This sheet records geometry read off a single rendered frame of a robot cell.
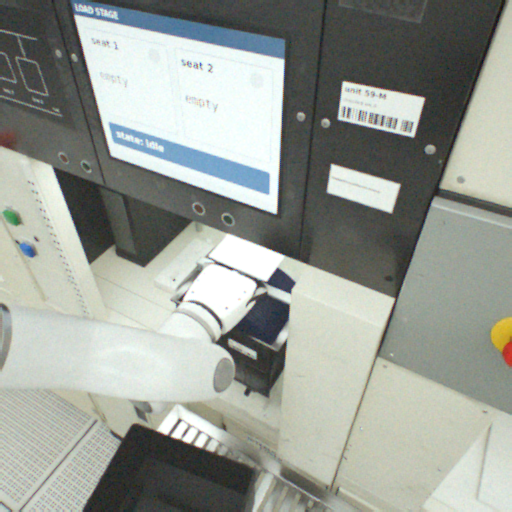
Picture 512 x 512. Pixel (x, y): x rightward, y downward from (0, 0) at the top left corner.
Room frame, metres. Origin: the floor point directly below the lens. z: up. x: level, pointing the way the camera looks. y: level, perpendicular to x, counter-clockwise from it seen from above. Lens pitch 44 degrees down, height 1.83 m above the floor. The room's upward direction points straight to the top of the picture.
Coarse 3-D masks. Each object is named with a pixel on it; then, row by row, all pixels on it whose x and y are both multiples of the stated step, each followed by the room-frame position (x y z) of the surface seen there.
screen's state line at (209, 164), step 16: (112, 128) 0.57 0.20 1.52; (128, 128) 0.56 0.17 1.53; (128, 144) 0.56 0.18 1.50; (144, 144) 0.54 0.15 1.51; (160, 144) 0.53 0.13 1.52; (176, 144) 0.51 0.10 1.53; (176, 160) 0.52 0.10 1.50; (192, 160) 0.50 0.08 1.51; (208, 160) 0.49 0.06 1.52; (224, 160) 0.48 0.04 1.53; (224, 176) 0.48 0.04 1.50; (240, 176) 0.47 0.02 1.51; (256, 176) 0.45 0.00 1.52
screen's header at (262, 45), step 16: (80, 0) 0.57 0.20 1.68; (96, 16) 0.56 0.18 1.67; (112, 16) 0.55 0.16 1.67; (128, 16) 0.54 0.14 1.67; (144, 16) 0.52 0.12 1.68; (160, 16) 0.51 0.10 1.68; (160, 32) 0.51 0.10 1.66; (176, 32) 0.50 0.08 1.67; (192, 32) 0.49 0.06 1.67; (208, 32) 0.48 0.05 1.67; (224, 32) 0.47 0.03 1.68; (240, 32) 0.46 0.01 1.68; (240, 48) 0.46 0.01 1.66; (256, 48) 0.46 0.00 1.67; (272, 48) 0.45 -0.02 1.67
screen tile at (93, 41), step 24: (96, 48) 0.57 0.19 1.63; (120, 48) 0.55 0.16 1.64; (144, 48) 0.53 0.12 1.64; (96, 72) 0.57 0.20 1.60; (144, 72) 0.53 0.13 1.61; (168, 72) 0.51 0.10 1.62; (120, 96) 0.56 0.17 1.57; (144, 96) 0.53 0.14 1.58; (168, 96) 0.52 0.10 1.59; (144, 120) 0.54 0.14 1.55; (168, 120) 0.52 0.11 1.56
